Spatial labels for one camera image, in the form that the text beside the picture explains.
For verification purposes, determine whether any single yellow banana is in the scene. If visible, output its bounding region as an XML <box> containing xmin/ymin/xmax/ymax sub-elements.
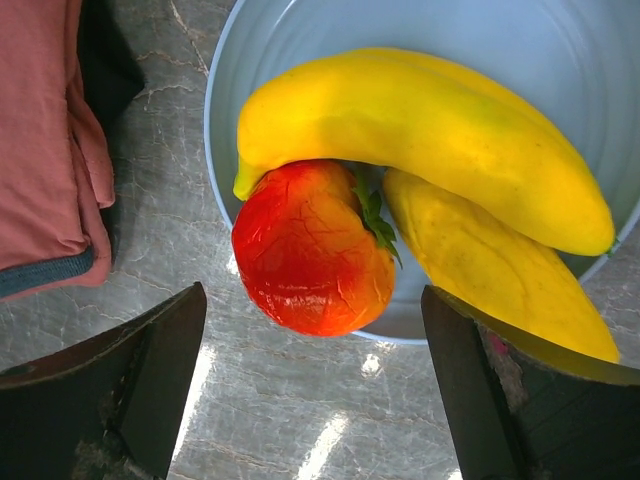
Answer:
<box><xmin>233</xmin><ymin>48</ymin><xmax>615</xmax><ymax>256</ymax></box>

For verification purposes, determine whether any black cloth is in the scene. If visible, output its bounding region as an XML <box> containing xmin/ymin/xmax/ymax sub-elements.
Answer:
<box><xmin>77</xmin><ymin>0</ymin><xmax>146</xmax><ymax>266</ymax></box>

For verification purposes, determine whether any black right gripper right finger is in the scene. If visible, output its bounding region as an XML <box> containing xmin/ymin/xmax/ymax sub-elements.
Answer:
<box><xmin>421</xmin><ymin>286</ymin><xmax>639</xmax><ymax>479</ymax></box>

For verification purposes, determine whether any red apple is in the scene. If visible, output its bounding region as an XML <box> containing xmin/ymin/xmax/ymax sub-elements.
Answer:
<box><xmin>231</xmin><ymin>160</ymin><xmax>401</xmax><ymax>337</ymax></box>

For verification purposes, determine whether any yellow mango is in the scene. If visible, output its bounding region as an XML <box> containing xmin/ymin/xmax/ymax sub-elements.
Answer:
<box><xmin>382</xmin><ymin>169</ymin><xmax>620</xmax><ymax>363</ymax></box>

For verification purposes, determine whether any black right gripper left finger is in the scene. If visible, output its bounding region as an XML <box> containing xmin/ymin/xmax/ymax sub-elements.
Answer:
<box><xmin>1</xmin><ymin>282</ymin><xmax>207</xmax><ymax>479</ymax></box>

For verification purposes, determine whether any red folded t-shirt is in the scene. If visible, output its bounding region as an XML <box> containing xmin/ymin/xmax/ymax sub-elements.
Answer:
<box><xmin>1</xmin><ymin>1</ymin><xmax>115</xmax><ymax>299</ymax></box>

